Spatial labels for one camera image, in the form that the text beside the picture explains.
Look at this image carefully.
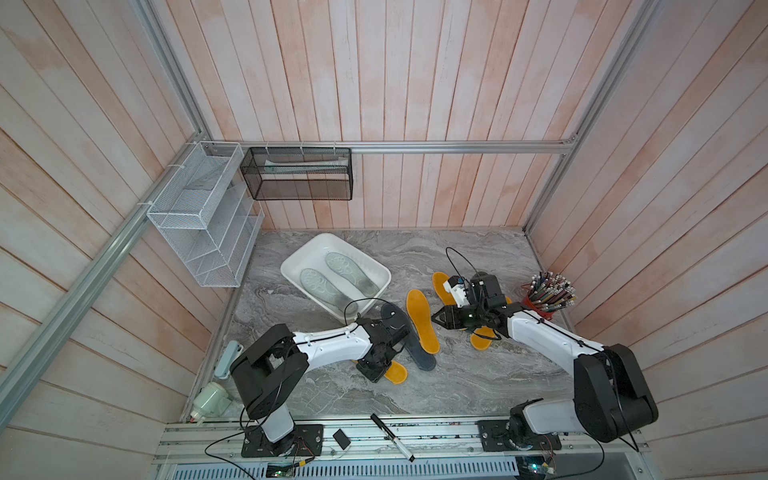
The pale green mesh insole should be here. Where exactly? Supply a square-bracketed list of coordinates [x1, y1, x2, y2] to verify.
[325, 252, 379, 297]
[300, 268, 358, 318]

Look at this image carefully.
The white plastic storage box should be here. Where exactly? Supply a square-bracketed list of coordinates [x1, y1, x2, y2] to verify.
[281, 233, 392, 323]

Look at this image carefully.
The yellow insole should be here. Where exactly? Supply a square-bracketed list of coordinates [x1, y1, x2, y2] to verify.
[432, 272, 456, 306]
[470, 305, 509, 351]
[406, 289, 440, 354]
[384, 361, 408, 385]

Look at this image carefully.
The dark grey insole centre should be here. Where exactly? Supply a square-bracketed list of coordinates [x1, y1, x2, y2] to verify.
[380, 303, 437, 371]

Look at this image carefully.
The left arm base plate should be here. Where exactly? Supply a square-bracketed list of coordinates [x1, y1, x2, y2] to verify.
[241, 424, 324, 458]

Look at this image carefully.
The red pencil cup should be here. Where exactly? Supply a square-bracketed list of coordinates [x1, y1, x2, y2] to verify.
[521, 296, 554, 320]

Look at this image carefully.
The small black box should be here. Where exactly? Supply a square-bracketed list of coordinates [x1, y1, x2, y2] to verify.
[333, 429, 351, 452]

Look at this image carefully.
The white wire mesh shelf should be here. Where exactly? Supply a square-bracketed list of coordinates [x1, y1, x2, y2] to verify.
[148, 142, 264, 288]

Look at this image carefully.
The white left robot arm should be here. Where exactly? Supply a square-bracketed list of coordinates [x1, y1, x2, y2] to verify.
[229, 314, 409, 444]

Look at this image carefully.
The yellow insole centre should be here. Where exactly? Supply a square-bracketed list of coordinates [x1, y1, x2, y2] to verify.
[406, 289, 440, 354]

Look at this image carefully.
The aluminium rail left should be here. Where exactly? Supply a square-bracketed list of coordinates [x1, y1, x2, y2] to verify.
[1, 131, 209, 429]

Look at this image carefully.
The black marker pen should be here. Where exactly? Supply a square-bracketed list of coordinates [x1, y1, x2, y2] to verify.
[370, 413, 415, 463]

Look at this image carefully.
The yellow insole right lower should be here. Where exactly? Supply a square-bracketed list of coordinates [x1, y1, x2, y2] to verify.
[470, 305, 509, 351]

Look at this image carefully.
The aluminium rail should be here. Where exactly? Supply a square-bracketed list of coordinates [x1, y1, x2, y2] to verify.
[1, 131, 209, 429]
[238, 140, 575, 154]

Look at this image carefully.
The light blue flat object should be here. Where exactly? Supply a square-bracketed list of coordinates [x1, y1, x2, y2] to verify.
[214, 340, 244, 380]

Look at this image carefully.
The yellow insole right upper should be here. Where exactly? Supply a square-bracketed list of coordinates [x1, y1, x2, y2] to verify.
[432, 272, 456, 306]

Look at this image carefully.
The yellow insole front left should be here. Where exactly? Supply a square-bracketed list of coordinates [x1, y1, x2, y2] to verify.
[384, 361, 408, 385]

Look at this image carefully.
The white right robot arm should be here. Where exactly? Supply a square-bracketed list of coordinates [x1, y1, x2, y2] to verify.
[431, 272, 659, 450]

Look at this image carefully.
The aluminium rail back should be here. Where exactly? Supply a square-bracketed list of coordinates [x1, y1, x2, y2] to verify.
[238, 140, 575, 154]

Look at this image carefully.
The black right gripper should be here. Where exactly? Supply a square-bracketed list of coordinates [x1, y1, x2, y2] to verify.
[430, 304, 488, 330]

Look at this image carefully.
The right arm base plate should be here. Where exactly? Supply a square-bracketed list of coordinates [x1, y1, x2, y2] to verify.
[477, 417, 562, 452]

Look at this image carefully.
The black mesh basket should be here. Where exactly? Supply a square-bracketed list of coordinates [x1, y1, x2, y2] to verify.
[240, 146, 354, 201]

